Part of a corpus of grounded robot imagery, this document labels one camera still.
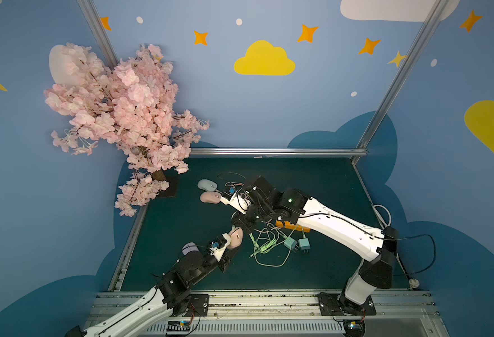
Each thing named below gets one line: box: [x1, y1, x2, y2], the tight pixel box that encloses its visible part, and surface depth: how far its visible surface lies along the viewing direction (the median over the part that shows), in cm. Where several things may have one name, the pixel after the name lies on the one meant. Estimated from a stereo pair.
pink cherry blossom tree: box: [43, 43, 210, 217], surface depth 70 cm
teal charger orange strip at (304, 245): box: [298, 238, 311, 255], surface depth 89 cm
